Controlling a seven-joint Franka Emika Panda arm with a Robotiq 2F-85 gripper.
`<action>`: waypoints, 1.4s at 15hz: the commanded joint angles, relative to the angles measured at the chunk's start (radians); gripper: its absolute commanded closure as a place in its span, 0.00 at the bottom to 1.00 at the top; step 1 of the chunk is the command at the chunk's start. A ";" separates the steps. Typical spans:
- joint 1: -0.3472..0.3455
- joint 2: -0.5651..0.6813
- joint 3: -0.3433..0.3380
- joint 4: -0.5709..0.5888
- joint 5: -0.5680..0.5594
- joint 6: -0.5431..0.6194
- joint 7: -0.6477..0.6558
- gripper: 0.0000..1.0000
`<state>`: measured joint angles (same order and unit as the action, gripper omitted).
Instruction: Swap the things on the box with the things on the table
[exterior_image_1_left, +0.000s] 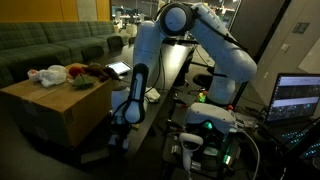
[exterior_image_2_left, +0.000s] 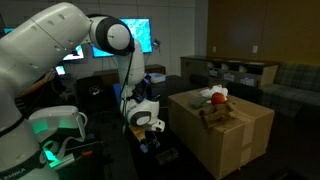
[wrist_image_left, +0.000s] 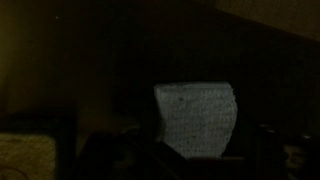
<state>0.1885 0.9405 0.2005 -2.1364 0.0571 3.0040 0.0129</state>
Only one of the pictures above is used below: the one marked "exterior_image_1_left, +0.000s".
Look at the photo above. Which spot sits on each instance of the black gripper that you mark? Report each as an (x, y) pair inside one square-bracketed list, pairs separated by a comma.
[(120, 128)]

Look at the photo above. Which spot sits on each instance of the blue sponge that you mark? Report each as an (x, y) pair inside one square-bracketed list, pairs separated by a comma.
[(110, 141)]

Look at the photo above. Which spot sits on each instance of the white terry towel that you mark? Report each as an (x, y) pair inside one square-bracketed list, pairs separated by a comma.
[(153, 95)]

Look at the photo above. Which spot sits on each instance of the dark green cloth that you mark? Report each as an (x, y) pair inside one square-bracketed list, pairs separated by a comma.
[(82, 82)]

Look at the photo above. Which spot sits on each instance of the red and black toy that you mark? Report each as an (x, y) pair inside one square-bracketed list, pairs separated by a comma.
[(98, 71)]

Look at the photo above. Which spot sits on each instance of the red round toy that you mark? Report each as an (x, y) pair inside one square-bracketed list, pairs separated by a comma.
[(76, 71)]

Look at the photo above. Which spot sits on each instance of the white plastic bag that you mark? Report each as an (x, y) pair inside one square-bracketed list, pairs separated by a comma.
[(50, 76)]

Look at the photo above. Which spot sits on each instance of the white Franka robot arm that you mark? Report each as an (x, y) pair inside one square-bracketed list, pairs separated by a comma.
[(230, 56)]

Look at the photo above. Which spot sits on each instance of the large cardboard box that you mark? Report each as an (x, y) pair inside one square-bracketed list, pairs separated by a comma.
[(50, 113)]

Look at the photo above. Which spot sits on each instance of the dark flat rectangular block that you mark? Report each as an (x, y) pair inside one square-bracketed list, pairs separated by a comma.
[(95, 155)]

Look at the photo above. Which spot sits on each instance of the white VR controller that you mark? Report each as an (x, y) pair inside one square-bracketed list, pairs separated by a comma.
[(188, 146)]

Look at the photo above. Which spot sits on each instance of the white-framed tablet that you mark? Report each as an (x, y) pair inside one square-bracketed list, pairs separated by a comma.
[(119, 67)]

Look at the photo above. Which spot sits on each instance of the small green yellow toy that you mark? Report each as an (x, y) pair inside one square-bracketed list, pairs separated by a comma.
[(201, 97)]

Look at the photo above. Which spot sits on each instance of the white VR headset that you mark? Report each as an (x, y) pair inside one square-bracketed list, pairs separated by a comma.
[(210, 116)]

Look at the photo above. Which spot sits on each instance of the white paper roll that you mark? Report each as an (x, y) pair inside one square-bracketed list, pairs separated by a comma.
[(132, 30)]

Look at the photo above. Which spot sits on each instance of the small red knob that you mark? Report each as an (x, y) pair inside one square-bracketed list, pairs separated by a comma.
[(230, 107)]

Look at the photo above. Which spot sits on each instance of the green plaid sofa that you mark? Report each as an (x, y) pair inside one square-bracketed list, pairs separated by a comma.
[(40, 43)]

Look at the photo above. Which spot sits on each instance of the open laptop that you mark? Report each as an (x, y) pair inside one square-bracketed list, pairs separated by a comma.
[(293, 100)]

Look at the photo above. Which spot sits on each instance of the black bar camera on stand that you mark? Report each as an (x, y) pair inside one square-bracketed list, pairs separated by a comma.
[(186, 41)]

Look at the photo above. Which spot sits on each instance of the white wall switch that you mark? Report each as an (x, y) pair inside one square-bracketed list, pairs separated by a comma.
[(285, 47)]

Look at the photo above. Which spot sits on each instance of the grey wall sign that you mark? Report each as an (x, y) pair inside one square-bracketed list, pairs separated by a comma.
[(301, 27)]

